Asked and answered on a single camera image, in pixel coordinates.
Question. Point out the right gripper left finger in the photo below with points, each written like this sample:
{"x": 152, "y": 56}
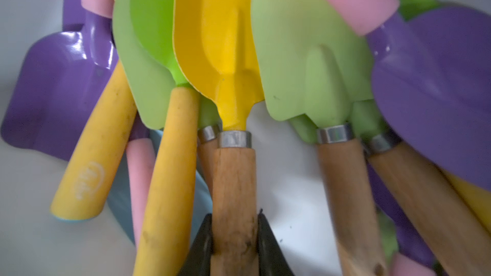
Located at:
{"x": 197, "y": 262}

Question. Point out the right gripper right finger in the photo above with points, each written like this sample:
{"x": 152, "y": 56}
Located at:
{"x": 270, "y": 256}

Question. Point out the light green shovel wooden handle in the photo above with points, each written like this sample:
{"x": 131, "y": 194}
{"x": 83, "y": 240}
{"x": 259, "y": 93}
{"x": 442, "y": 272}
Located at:
{"x": 312, "y": 64}

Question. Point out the yellow shovel wooden handle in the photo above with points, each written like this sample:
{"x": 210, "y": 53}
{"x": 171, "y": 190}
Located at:
{"x": 214, "y": 46}

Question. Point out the green pointed shovel yellow handle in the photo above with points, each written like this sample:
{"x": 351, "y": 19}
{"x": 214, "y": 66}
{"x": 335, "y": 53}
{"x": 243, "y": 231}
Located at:
{"x": 166, "y": 233}

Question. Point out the white storage box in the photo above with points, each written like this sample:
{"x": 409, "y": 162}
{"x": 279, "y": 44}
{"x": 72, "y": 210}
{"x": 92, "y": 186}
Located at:
{"x": 33, "y": 242}

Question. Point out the purple round shovel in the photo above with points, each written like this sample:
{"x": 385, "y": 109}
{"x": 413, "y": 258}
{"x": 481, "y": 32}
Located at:
{"x": 431, "y": 79}

